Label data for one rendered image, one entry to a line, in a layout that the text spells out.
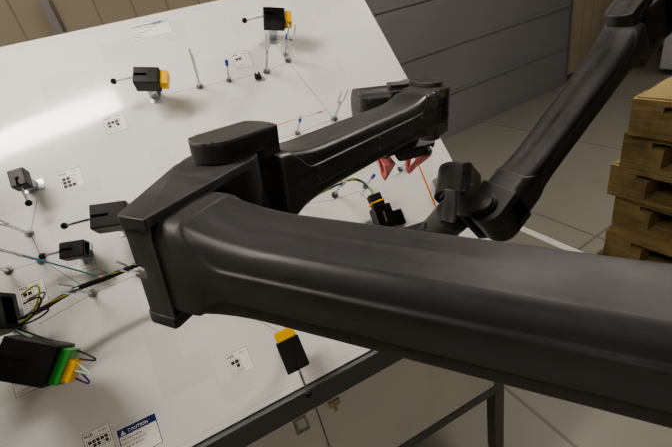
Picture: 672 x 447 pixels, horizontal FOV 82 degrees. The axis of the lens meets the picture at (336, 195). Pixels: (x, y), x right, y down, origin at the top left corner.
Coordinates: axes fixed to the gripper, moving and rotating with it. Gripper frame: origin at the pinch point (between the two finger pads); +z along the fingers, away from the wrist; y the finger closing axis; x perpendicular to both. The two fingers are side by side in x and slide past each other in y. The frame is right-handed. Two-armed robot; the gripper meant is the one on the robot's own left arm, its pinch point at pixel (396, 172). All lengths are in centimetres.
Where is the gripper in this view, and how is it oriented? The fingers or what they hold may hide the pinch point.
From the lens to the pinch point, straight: 79.3
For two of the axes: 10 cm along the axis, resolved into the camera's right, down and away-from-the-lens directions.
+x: 3.6, 7.1, -6.1
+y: -9.3, 2.5, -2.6
